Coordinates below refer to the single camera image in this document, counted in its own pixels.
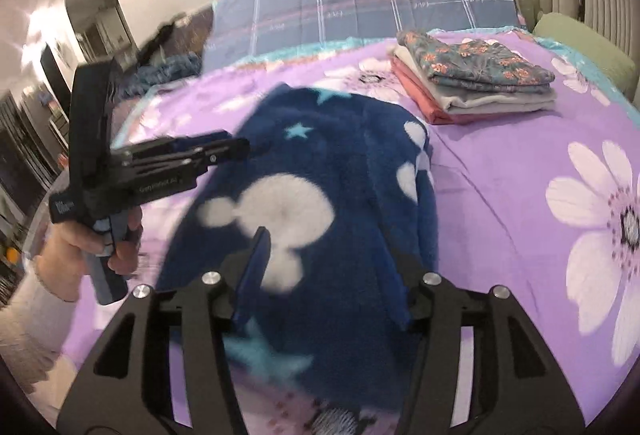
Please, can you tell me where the green pillow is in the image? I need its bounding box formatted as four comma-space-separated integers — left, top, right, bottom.
533, 12, 639, 101

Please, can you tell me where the beige folded garment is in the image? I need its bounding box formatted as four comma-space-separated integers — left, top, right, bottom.
393, 46, 556, 115

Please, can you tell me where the black clothing on chair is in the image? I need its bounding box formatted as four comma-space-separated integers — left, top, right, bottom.
137, 20, 189, 66

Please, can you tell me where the coral folded garment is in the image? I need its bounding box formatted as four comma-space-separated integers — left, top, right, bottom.
390, 58, 497, 125

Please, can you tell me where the floral folded garment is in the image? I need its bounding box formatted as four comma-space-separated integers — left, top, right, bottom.
397, 31, 555, 95

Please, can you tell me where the beige sleeve left forearm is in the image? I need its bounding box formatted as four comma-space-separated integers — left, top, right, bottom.
1, 271, 76, 394

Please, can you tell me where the purple floral bed sheet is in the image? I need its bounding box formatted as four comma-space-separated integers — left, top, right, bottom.
60, 26, 640, 435

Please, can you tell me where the navy fleece star pajama top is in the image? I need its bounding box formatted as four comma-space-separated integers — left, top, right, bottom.
156, 86, 438, 411

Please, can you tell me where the person's left hand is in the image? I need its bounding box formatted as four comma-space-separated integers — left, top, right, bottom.
35, 207, 143, 303

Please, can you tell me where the blue plaid pillow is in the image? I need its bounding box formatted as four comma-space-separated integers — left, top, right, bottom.
203, 0, 520, 72

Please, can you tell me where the teal fleece blanket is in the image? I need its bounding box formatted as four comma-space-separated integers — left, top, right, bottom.
117, 52, 202, 100

